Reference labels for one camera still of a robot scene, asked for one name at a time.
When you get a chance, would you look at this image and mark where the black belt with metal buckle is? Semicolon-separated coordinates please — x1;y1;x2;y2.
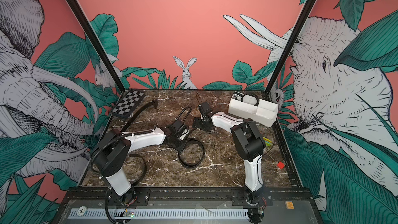
232;91;260;106

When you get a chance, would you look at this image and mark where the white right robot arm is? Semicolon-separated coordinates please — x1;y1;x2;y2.
193;102;266;204

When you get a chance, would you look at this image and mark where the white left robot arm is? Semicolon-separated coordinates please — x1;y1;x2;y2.
89;120;190;197

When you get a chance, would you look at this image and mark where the white divided storage box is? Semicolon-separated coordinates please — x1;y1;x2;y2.
228;98;278;127

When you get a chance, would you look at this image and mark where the long black belt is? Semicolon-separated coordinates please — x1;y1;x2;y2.
120;100;158;132

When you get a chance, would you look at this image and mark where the black white checkerboard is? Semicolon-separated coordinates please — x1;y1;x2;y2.
111;89;145;119

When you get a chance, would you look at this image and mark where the green yellow block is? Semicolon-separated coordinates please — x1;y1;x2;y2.
263;137;273;147

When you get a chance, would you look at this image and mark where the red cube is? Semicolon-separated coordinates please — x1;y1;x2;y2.
277;162;285;170

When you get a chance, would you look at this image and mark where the orange warning sticker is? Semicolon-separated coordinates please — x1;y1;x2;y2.
285;201;294;209

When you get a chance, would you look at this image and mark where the white slotted cable duct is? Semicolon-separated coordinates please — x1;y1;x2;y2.
68;208;249;220

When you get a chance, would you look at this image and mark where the black frame post right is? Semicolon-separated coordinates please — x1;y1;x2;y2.
264;0;316;96

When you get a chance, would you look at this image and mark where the black frame post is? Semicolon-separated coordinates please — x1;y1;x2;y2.
66;0;125;93
264;0;316;96

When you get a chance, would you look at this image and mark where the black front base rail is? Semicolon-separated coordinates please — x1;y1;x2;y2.
61;187;316;206

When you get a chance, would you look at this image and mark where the black frame post left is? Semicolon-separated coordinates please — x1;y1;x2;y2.
66;0;125;93

